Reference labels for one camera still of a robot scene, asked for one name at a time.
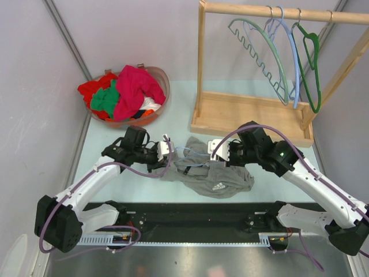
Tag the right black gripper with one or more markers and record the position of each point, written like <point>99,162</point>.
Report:
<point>232,162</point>

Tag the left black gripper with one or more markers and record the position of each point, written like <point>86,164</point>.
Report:
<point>162,163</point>

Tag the light blue wire hanger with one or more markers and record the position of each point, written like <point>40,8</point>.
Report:
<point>193,158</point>

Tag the grey t shirt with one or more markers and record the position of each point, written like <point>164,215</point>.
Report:
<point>215,180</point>

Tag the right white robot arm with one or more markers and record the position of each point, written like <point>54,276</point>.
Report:
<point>344,219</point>

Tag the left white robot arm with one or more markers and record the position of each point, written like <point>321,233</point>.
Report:
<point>62,220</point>

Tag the light blue plastic hanger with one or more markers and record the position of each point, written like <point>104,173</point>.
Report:
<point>271,27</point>

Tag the blue wavy hanger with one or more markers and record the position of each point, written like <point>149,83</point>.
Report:
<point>253,54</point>

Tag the dark green velvet hanger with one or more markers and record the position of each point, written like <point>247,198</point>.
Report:
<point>312,62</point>

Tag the light green plastic hanger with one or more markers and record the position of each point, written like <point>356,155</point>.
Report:
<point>274,54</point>

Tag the white garment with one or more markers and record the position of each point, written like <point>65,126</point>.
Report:
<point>149,104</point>

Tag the wooden clothes rack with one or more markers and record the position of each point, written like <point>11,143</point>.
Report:
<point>217,113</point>

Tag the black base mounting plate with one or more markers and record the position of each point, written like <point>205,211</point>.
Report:
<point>202,218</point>

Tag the transparent pink laundry basket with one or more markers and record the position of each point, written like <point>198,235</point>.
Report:
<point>160,76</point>

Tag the green garment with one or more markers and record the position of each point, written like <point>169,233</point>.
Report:
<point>106,99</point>

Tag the magenta garment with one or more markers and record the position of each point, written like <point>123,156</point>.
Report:
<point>133,85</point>

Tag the red garment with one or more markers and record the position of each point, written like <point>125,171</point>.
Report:
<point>89,88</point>

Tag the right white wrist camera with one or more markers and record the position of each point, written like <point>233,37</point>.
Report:
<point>220,153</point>

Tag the light blue slotted cable duct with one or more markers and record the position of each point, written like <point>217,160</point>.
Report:
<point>125,238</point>

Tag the aluminium rail frame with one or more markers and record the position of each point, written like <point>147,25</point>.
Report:
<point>300,255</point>

